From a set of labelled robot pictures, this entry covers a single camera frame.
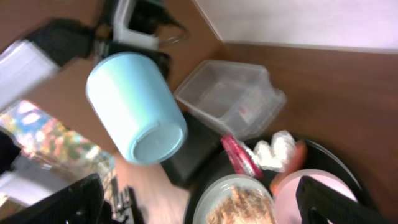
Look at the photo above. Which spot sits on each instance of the orange carrot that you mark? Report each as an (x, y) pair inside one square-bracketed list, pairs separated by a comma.
[(293, 165)]

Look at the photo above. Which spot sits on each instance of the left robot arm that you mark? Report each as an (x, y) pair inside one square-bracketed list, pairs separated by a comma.
[(122, 26)]

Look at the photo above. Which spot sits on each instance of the black rectangular tray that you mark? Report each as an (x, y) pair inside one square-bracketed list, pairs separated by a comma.
[(187, 163)]

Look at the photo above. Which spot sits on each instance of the red snack wrapper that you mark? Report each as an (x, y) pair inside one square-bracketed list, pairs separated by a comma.
[(241, 161)]

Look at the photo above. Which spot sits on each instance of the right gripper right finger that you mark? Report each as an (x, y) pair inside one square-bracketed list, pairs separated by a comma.
[(318, 203)]

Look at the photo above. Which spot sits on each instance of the grey plate with food scraps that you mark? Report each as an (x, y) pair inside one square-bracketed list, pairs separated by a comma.
[(218, 191)]

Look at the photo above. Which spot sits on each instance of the clear plastic bin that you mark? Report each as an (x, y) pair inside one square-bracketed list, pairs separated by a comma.
[(231, 97)]

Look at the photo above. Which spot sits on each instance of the crumpled white tissue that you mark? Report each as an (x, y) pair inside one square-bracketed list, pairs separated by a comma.
[(275, 155)]

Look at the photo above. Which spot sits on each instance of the light blue cup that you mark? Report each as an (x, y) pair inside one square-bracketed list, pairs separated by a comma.
[(133, 102)]

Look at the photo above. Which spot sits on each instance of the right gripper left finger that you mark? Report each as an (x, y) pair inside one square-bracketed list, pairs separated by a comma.
[(80, 202)]

